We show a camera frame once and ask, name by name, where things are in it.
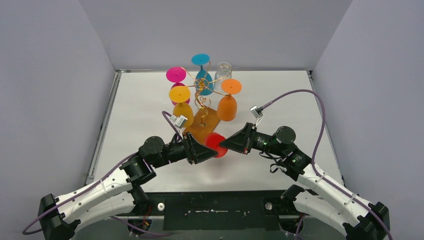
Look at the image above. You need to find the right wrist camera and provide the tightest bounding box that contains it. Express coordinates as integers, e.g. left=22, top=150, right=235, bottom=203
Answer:
left=249, top=105, right=264, bottom=127

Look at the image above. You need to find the gold wire rack wooden base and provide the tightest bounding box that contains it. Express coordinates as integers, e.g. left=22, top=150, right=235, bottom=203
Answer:
left=180, top=61, right=233, bottom=145

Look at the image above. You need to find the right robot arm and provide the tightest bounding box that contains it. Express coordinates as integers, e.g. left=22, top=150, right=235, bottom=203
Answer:
left=219, top=123, right=393, bottom=240

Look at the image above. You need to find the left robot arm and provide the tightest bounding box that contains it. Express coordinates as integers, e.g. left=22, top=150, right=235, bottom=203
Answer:
left=38, top=133, right=218, bottom=240

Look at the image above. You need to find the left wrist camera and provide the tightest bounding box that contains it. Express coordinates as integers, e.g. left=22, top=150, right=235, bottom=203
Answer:
left=169, top=114, right=188, bottom=130

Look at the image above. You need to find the red wine glass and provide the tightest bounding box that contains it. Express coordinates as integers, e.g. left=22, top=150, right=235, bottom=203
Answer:
left=204, top=132, right=228, bottom=158

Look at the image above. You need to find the yellow wine glass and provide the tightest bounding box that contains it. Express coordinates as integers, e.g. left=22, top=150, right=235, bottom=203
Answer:
left=168, top=86, right=194, bottom=128

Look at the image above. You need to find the clear patterned wine glass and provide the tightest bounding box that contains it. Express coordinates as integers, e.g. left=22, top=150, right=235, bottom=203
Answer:
left=214, top=62, right=232, bottom=92

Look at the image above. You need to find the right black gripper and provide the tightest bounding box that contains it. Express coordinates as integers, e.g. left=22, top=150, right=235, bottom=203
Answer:
left=220, top=122, right=286, bottom=157

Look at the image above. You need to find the orange wine glass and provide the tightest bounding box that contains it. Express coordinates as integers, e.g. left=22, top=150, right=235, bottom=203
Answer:
left=216, top=78, right=242, bottom=122

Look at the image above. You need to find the blue wine glass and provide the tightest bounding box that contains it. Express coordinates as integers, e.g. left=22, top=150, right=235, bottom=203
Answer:
left=191, top=53, right=214, bottom=96

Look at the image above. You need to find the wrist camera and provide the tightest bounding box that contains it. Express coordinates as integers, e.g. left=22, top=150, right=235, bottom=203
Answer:
left=169, top=114, right=188, bottom=130
left=249, top=105, right=264, bottom=127

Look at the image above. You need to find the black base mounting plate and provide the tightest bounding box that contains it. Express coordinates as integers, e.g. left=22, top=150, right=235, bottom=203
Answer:
left=81, top=187, right=365, bottom=233

